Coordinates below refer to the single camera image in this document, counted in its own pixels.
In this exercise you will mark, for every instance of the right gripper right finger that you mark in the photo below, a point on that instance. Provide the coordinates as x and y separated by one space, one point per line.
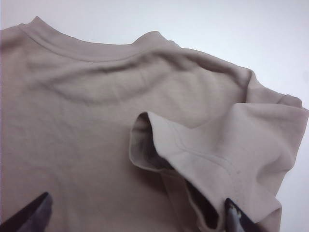
237 220

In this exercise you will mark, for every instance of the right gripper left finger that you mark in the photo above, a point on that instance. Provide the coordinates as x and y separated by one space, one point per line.
31 217

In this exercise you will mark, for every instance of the beige T-shirt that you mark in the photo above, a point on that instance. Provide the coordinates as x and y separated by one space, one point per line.
96 120

